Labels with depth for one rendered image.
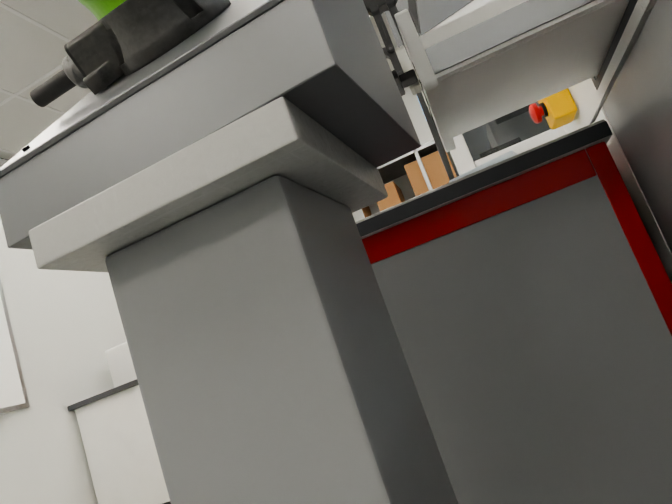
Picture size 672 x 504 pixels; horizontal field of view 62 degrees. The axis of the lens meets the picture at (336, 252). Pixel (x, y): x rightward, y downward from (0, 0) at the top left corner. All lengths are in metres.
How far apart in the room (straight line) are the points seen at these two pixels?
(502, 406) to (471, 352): 0.09
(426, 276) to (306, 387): 0.48
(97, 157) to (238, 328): 0.20
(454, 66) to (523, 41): 0.08
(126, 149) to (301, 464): 0.31
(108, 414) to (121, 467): 0.36
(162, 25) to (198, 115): 0.17
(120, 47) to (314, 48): 0.30
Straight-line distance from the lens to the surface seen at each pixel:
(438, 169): 4.70
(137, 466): 4.15
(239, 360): 0.50
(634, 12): 0.79
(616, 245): 0.93
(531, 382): 0.92
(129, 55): 0.67
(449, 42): 0.75
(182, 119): 0.51
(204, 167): 0.48
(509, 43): 0.74
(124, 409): 4.14
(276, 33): 0.48
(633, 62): 0.84
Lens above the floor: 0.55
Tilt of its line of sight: 11 degrees up
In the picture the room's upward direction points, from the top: 20 degrees counter-clockwise
